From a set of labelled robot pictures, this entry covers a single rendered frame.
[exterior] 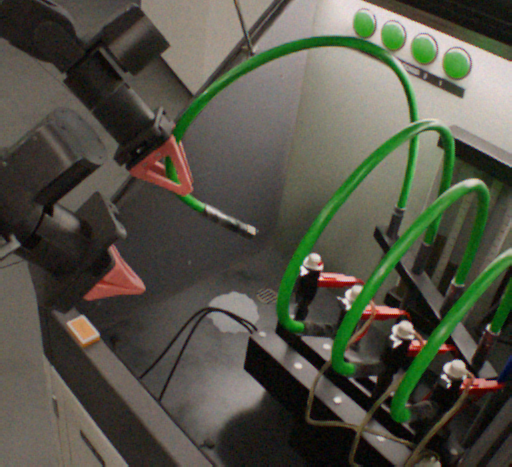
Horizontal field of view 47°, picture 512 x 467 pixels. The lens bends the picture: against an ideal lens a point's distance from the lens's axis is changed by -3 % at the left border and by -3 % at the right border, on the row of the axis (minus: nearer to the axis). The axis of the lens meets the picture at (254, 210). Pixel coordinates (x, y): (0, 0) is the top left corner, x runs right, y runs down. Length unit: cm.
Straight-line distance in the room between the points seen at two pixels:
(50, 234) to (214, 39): 312
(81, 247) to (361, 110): 66
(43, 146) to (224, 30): 317
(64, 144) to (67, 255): 12
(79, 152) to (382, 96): 68
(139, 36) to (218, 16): 284
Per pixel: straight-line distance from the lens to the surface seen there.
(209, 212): 82
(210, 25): 355
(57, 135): 45
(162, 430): 87
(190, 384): 107
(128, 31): 73
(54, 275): 56
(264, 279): 127
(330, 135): 114
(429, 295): 92
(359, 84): 107
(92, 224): 56
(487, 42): 90
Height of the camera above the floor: 167
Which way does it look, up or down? 35 degrees down
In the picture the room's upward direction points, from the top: 9 degrees clockwise
